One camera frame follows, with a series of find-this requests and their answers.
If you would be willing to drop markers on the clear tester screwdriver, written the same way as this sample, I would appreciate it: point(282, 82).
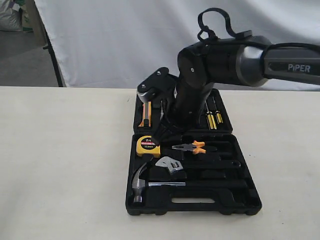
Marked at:
point(162, 108)

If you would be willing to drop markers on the black plastic tool case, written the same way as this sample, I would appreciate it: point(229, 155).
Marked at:
point(220, 145)

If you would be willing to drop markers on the steel claw hammer black grip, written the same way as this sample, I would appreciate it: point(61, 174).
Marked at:
point(138, 185)

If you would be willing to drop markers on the large yellow black screwdriver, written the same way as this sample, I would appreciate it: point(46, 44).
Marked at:
point(210, 118)

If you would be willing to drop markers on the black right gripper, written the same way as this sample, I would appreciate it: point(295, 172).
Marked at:
point(183, 112)

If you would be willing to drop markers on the adjustable wrench black handle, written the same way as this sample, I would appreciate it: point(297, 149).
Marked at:
point(173, 165)

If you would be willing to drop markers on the grey plastic sack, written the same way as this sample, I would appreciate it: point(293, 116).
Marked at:
point(11, 15)

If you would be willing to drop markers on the orange utility knife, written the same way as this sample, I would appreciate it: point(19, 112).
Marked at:
point(146, 115)

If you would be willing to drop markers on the small yellow black screwdriver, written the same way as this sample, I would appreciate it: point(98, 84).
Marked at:
point(217, 112)

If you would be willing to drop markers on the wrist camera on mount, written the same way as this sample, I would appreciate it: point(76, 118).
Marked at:
point(159, 84)

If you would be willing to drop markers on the green white box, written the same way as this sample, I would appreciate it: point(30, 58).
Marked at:
point(25, 19)

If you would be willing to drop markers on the black backdrop stand pole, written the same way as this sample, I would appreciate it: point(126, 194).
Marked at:
point(48, 46)

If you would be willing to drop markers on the orange handled pliers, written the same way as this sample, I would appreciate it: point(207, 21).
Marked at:
point(196, 147)

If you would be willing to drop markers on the white backdrop cloth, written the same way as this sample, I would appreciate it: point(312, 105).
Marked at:
point(119, 43)

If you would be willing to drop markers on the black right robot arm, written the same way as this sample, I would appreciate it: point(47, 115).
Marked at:
point(248, 61)

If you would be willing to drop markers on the yellow tape measure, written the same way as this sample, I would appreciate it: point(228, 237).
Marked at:
point(145, 145)

